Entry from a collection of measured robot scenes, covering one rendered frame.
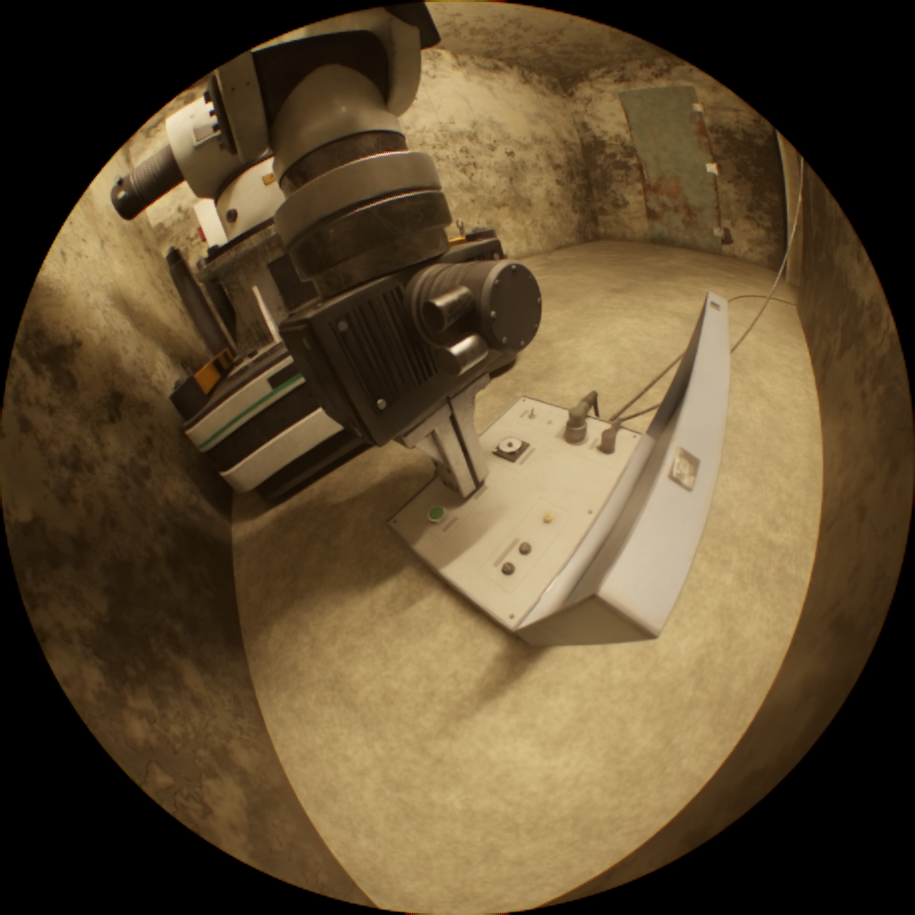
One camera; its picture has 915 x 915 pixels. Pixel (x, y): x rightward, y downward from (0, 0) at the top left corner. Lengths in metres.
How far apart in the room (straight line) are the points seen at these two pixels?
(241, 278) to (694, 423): 0.82
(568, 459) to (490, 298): 0.34
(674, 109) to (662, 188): 1.08
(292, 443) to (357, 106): 0.62
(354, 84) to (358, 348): 0.25
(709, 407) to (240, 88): 0.39
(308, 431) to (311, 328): 0.48
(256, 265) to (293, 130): 0.53
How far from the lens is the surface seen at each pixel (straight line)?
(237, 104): 0.32
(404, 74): 0.36
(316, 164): 0.28
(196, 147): 0.90
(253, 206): 0.88
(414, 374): 0.26
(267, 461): 0.72
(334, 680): 0.51
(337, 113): 0.30
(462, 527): 0.43
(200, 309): 1.14
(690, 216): 4.01
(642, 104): 4.33
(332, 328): 0.22
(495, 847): 0.48
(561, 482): 0.45
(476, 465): 0.43
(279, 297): 0.79
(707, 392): 0.19
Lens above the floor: 0.41
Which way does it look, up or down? 42 degrees down
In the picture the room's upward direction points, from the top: 21 degrees counter-clockwise
